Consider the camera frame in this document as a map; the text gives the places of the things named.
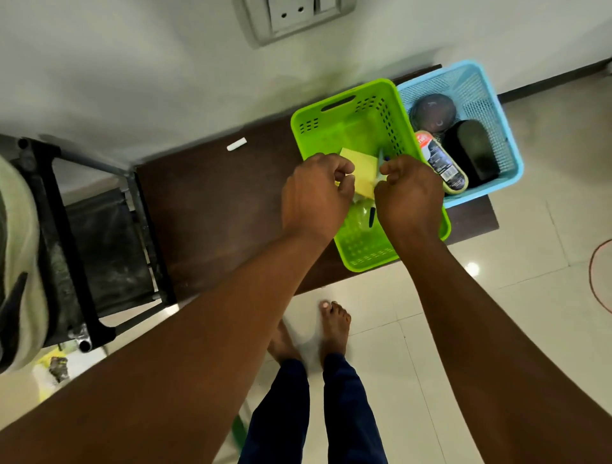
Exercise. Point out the person's left hand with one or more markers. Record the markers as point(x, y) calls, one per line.
point(313, 201)

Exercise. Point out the person's right hand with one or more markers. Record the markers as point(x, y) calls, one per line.
point(409, 203)

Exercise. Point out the teal pen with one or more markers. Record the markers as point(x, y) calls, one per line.
point(381, 160)

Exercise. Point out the yellow-edged shoe shine sponge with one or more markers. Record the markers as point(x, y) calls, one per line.
point(442, 162)

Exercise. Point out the yellow sticky note pad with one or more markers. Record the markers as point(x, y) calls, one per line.
point(363, 167)

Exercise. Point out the short white chalk piece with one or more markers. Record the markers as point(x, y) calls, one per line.
point(236, 144)

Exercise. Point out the green sneaker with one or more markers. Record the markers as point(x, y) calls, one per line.
point(24, 239)

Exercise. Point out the small dark packet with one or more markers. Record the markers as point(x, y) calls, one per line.
point(58, 369)

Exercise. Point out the person's left forearm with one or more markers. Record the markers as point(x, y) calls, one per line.
point(167, 382)

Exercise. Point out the person's right forearm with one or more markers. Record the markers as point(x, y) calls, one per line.
point(502, 373)

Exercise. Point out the dark brown low bench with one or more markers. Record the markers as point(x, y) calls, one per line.
point(215, 201)

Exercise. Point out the person's right foot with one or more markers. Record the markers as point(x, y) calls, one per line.
point(334, 330)

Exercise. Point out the person's foot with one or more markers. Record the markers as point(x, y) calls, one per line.
point(334, 330)
point(282, 344)

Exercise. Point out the person's left foot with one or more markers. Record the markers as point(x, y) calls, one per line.
point(282, 344)

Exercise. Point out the green plastic basket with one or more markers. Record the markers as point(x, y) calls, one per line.
point(334, 129)

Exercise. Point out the round black polish tin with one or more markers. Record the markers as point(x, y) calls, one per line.
point(432, 114)

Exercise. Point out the light blue plastic basket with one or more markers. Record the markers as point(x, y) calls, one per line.
point(478, 91)

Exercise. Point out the dark skirting strip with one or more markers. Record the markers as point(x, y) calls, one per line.
point(550, 81)

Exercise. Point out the black metal shoe rack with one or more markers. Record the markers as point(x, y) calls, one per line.
point(110, 267)

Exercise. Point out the dark blue trousers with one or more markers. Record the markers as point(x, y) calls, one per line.
point(349, 416)

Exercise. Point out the green plastic stool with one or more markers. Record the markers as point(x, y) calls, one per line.
point(239, 432)

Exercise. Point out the white wall socket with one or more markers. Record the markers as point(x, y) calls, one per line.
point(287, 19)

